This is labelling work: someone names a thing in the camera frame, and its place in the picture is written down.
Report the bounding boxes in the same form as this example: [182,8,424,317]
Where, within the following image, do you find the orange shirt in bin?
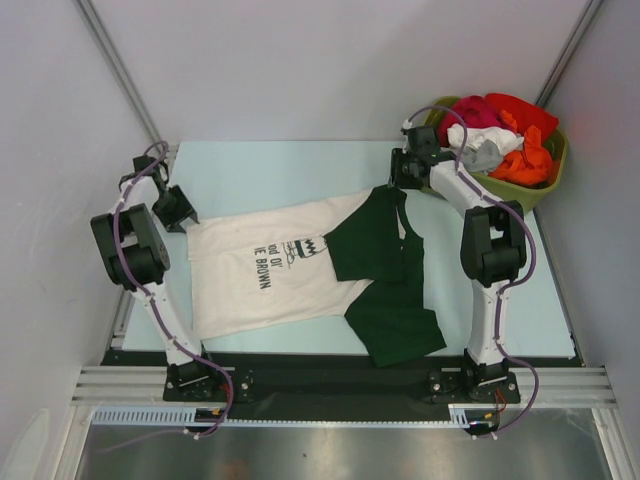
[489,125,552,188]

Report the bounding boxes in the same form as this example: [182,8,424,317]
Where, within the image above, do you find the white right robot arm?
[389,121,527,404]

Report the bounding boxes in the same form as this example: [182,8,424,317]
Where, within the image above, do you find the cream and green t-shirt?
[187,186,446,367]

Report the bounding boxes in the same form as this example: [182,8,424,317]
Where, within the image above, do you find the white shirt in bin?
[446,124,524,155]

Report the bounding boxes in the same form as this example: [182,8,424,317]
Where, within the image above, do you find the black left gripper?
[152,185,198,234]

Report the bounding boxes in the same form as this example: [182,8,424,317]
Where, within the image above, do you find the crimson shirt in bin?
[437,95,502,147]

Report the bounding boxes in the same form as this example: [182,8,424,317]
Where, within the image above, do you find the left aluminium frame post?
[72,0,162,143]

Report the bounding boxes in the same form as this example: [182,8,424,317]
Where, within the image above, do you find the green plastic bin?
[425,96,569,212]

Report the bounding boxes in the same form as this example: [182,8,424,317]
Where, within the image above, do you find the grey shirt in bin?
[460,140,504,175]

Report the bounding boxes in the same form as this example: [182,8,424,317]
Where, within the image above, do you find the red shirt in bin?
[485,93,559,141]

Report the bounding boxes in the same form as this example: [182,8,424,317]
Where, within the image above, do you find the aluminium frame post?
[535,0,607,108]
[72,0,162,143]

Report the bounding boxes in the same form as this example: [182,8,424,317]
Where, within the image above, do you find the right aluminium frame post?
[535,0,607,108]

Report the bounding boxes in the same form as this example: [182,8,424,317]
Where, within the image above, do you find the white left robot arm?
[90,152,234,403]

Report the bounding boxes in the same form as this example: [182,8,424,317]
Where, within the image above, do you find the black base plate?
[99,349,584,421]

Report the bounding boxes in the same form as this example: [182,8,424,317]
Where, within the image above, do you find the white slotted cable duct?
[92,404,500,429]

